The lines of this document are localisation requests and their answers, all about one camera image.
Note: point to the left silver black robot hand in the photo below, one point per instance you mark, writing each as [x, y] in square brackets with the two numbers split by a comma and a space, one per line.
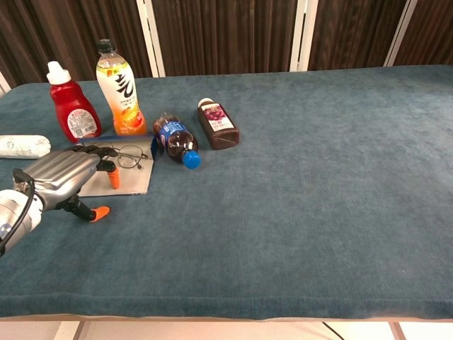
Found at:
[60, 173]

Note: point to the eyeglasses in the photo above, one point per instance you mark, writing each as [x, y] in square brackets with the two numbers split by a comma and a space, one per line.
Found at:
[131, 146]

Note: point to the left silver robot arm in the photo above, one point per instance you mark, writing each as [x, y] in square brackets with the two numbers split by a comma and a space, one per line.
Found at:
[16, 212]

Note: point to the white bottle blue cap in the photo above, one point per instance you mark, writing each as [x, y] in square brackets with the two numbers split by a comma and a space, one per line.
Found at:
[24, 147]

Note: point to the red ketchup bottle white cap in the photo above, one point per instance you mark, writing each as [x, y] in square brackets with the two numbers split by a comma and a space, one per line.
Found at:
[72, 106]

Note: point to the orange drink bottle black cap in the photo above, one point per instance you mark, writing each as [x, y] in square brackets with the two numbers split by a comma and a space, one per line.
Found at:
[120, 92]

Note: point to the cola bottle blue cap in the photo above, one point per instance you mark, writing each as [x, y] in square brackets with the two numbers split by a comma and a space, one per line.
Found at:
[175, 140]

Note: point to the dark grape juice bottle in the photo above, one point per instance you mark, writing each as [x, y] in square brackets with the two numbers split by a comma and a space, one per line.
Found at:
[219, 124]

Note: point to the blue table cloth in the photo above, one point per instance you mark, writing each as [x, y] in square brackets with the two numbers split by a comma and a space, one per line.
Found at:
[283, 195]

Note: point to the white partition frame post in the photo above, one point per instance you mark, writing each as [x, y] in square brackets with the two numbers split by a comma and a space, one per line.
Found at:
[401, 32]
[3, 85]
[150, 35]
[304, 35]

